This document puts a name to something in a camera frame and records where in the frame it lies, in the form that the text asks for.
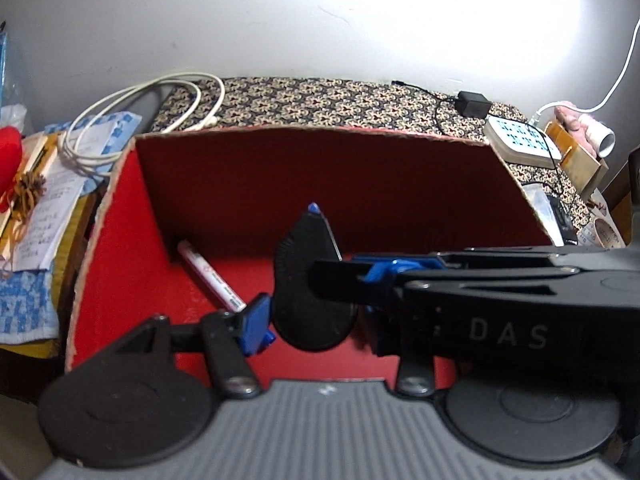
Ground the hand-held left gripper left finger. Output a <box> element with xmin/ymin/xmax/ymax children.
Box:
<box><xmin>107</xmin><ymin>292</ymin><xmax>277</xmax><ymax>402</ymax></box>

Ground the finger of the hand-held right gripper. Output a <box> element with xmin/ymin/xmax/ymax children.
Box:
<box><xmin>310</xmin><ymin>259</ymin><xmax>407</xmax><ymax>307</ymax></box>
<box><xmin>350</xmin><ymin>248</ymin><xmax>585</xmax><ymax>275</ymax></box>

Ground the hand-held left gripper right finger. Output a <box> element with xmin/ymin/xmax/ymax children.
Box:
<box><xmin>365</xmin><ymin>305</ymin><xmax>437</xmax><ymax>397</ymax></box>

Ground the black fan-shaped object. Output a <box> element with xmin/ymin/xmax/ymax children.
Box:
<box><xmin>274</xmin><ymin>202</ymin><xmax>359</xmax><ymax>352</ymax></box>

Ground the red cardboard box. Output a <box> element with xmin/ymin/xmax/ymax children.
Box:
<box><xmin>64</xmin><ymin>124</ymin><xmax>568</xmax><ymax>386</ymax></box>

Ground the white red pen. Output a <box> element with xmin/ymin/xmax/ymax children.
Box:
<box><xmin>177</xmin><ymin>240</ymin><xmax>246</xmax><ymax>313</ymax></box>

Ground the small black device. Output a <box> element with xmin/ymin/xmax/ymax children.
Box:
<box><xmin>547</xmin><ymin>195</ymin><xmax>581</xmax><ymax>246</ymax></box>

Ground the white tape roll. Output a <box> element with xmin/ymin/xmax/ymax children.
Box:
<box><xmin>580</xmin><ymin>212</ymin><xmax>626</xmax><ymax>249</ymax></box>

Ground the white power strip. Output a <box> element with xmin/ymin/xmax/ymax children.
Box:
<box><xmin>482</xmin><ymin>115</ymin><xmax>563</xmax><ymax>165</ymax></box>

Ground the black power adapter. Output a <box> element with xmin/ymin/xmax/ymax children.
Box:
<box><xmin>456</xmin><ymin>91</ymin><xmax>492</xmax><ymax>120</ymax></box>

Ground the pink soft object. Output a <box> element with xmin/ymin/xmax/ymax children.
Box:
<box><xmin>557</xmin><ymin>101</ymin><xmax>598</xmax><ymax>153</ymax></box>

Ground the white plastic tube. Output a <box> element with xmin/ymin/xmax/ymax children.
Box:
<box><xmin>582</xmin><ymin>117</ymin><xmax>615</xmax><ymax>158</ymax></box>

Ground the blue patterned cloth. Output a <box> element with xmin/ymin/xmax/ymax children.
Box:
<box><xmin>0</xmin><ymin>187</ymin><xmax>108</xmax><ymax>361</ymax></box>

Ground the blue patterned towel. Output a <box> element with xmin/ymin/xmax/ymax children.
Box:
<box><xmin>0</xmin><ymin>110</ymin><xmax>141</xmax><ymax>346</ymax></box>

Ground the white paper note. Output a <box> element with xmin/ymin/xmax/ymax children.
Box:
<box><xmin>10</xmin><ymin>160</ymin><xmax>86</xmax><ymax>273</ymax></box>

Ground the plain cardboard box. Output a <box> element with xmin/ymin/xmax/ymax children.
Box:
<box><xmin>0</xmin><ymin>394</ymin><xmax>51</xmax><ymax>480</ymax></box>

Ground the pine cone with ribbon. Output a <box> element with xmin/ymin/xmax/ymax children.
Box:
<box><xmin>10</xmin><ymin>170</ymin><xmax>48</xmax><ymax>226</ymax></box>

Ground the tan notebook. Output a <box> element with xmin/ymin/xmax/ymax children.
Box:
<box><xmin>0</xmin><ymin>132</ymin><xmax>63</xmax><ymax>261</ymax></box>

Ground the red cushion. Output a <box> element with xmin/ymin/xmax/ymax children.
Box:
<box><xmin>0</xmin><ymin>126</ymin><xmax>26</xmax><ymax>211</ymax></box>

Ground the thin black cable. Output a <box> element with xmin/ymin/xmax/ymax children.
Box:
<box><xmin>392</xmin><ymin>79</ymin><xmax>461</xmax><ymax>137</ymax></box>

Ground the white hanging cable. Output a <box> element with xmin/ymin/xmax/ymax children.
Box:
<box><xmin>532</xmin><ymin>25</ymin><xmax>640</xmax><ymax>126</ymax></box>

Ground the coiled white cable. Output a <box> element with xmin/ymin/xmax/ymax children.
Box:
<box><xmin>57</xmin><ymin>72</ymin><xmax>226</xmax><ymax>178</ymax></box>

